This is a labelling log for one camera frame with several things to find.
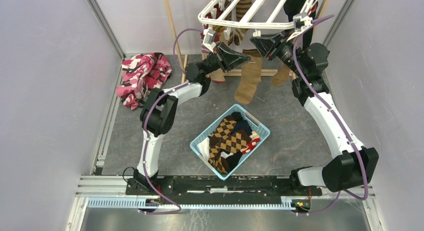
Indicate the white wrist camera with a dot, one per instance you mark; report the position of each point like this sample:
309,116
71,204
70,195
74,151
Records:
301,22
209,37

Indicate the red santa sock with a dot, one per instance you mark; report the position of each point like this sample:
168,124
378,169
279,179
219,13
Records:
255,139

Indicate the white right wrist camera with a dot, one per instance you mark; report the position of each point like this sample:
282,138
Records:
301,22

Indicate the brown yellow checked sock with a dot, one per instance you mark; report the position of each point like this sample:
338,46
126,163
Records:
225,146

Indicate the white cloth in basket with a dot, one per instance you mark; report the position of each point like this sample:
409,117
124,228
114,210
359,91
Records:
204,148

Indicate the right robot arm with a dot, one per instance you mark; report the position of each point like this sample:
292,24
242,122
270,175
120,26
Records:
353,164

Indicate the black sock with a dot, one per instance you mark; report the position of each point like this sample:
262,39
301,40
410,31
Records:
293,7

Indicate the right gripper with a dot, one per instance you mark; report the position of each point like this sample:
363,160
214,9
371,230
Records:
274,43

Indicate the navy blue sock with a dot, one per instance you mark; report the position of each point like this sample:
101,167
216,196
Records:
242,125

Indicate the white clip hanger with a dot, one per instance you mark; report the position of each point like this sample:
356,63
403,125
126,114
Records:
216,11

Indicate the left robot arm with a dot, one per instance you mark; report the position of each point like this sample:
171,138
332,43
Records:
159,111

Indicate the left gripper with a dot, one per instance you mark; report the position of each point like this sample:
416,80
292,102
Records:
228,59

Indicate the light blue cable tray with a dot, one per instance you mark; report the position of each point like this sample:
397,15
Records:
145,203

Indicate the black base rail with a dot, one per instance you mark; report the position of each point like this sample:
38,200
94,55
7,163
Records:
211,190

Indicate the red purple striped sock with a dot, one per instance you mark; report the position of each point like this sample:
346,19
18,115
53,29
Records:
207,45

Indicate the pink camouflage cloth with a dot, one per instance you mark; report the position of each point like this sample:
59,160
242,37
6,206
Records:
140,74

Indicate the tan ribbed sock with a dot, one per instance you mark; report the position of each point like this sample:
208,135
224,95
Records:
282,74
251,73

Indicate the light blue laundry basket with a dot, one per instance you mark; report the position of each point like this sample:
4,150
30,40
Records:
255,125

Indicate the brown striped sock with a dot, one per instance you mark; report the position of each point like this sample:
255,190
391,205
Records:
241,9

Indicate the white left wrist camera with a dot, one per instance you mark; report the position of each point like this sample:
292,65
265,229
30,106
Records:
209,37

